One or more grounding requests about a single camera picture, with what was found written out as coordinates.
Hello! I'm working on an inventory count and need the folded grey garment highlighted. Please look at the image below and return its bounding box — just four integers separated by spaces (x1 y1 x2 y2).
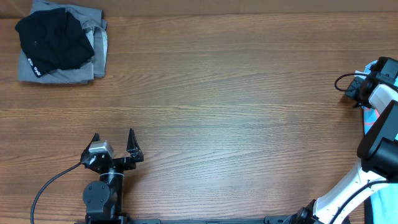
17 0 108 84

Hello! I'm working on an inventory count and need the folded black garment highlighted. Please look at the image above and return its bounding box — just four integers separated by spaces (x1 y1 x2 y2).
15 7 95 78

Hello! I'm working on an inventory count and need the light blue t-shirt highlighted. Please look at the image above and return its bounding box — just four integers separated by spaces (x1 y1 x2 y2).
362 60 397 224

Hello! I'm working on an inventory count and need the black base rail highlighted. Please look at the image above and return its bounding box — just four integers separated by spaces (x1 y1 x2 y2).
88 215 288 224

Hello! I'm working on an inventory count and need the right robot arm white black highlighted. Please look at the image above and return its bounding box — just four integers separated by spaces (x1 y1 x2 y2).
283 79 397 224

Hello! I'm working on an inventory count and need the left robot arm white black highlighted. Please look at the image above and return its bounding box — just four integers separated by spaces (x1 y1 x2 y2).
80 129 144 223

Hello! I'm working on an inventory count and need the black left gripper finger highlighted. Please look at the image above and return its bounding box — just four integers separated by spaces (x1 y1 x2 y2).
81 133 100 156
126 128 144 162

